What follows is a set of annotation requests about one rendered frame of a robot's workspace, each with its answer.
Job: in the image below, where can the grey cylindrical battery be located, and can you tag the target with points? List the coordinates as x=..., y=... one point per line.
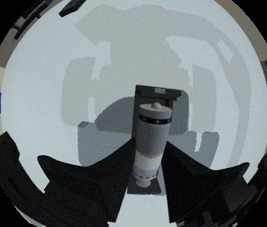
x=151, y=136

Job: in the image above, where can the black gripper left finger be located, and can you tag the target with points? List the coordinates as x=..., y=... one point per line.
x=104, y=182

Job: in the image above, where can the dark grey battery holder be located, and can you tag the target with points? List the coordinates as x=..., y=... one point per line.
x=147, y=95

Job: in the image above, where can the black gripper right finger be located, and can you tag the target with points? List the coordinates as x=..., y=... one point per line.
x=190, y=184

